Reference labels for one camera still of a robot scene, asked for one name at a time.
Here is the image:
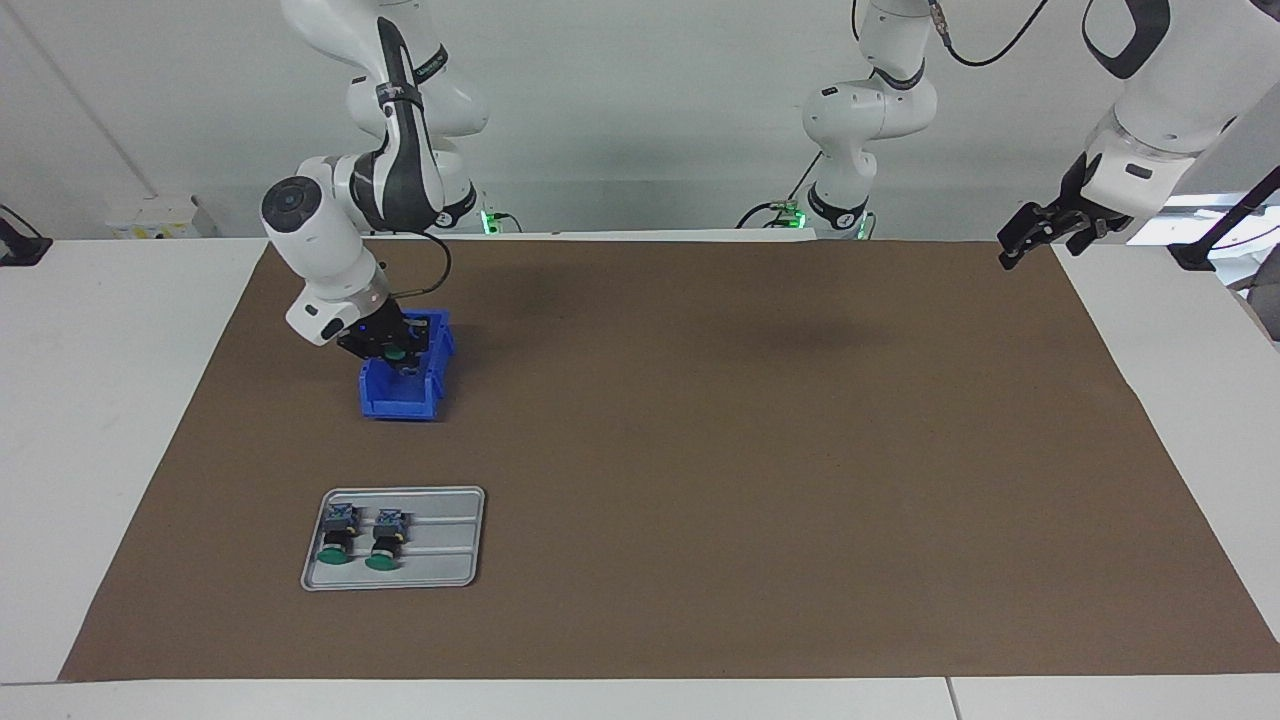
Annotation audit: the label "silver metal tray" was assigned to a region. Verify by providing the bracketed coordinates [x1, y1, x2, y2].
[300, 486, 487, 592]

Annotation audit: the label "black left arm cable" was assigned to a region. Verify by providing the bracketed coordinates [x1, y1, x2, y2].
[930, 0, 1051, 69]

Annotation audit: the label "blue plastic bin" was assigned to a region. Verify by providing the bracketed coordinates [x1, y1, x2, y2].
[358, 308, 457, 422]

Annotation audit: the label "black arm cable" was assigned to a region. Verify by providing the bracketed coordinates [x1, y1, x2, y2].
[385, 230, 454, 301]
[930, 0, 1051, 69]

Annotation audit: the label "grey chair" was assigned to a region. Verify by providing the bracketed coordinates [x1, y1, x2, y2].
[1228, 272, 1280, 343]

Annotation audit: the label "white box yellow labels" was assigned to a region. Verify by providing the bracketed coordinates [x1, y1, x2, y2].
[105, 195, 223, 241]

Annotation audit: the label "brown paper table mat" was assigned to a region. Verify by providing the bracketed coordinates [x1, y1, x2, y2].
[58, 237, 1280, 683]

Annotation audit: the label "black base cable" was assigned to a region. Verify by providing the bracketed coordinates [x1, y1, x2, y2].
[735, 150, 823, 230]

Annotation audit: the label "black clamp mount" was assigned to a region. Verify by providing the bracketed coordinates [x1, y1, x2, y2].
[0, 205, 54, 268]

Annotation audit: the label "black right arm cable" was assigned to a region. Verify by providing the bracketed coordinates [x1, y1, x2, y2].
[385, 230, 454, 301]

